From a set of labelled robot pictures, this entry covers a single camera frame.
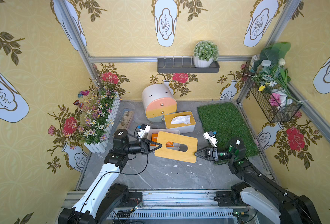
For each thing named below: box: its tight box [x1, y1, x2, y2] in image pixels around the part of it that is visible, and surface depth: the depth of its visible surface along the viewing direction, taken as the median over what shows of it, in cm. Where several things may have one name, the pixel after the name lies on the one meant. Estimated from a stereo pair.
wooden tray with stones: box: [116, 108, 135, 131], surface depth 108 cm
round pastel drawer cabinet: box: [141, 83, 178, 123], surface depth 97 cm
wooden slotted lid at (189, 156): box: [154, 131, 198, 164], surface depth 70 cm
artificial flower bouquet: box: [250, 41, 305, 109], surface depth 77 cm
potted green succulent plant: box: [193, 40, 220, 68], surface depth 76 cm
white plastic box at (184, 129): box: [164, 111, 197, 134], surface depth 97 cm
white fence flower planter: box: [73, 87, 121, 154], surface depth 89 cm
